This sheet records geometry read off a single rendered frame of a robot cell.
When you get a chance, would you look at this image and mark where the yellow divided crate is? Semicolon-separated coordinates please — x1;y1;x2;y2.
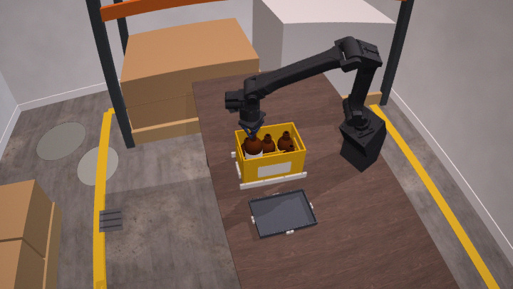
235;122;306;184

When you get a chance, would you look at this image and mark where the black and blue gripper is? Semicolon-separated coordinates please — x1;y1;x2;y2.
239;107;266;139

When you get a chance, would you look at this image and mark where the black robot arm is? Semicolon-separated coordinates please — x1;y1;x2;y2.
225;36;383;138

